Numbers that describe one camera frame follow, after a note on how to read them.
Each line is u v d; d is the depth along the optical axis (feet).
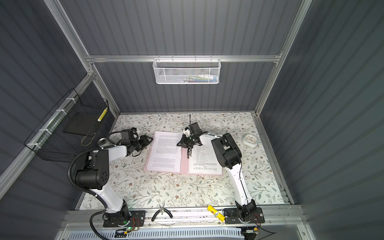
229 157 2.00
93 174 1.61
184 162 3.06
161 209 2.51
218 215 2.39
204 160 3.07
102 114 2.67
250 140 3.32
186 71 4.06
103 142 2.84
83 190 1.59
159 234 2.53
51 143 2.16
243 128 3.66
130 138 2.65
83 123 2.59
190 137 3.05
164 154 3.19
